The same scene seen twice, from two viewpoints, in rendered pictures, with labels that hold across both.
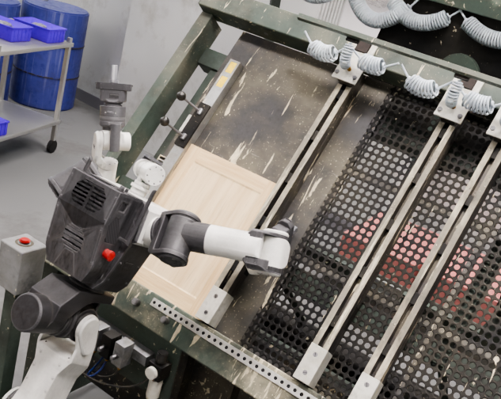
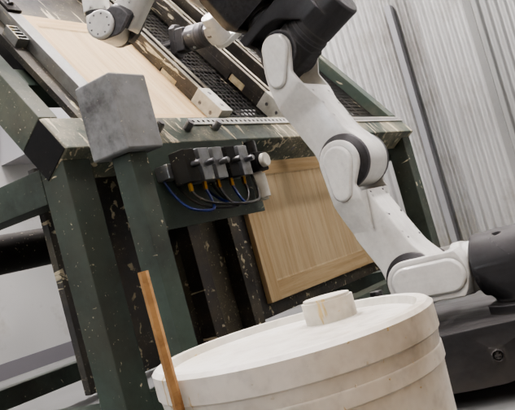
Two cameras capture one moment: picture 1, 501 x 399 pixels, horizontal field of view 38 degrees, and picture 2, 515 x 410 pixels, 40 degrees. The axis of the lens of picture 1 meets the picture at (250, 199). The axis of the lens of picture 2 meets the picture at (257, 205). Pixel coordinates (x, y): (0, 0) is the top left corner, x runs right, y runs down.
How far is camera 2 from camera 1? 3.55 m
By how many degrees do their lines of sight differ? 87
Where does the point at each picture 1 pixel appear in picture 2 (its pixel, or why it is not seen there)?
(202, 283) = (179, 103)
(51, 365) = (327, 94)
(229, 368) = (269, 131)
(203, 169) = (52, 30)
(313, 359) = not seen: hidden behind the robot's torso
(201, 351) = (250, 132)
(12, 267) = (141, 103)
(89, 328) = not seen: hidden behind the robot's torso
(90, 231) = not seen: outside the picture
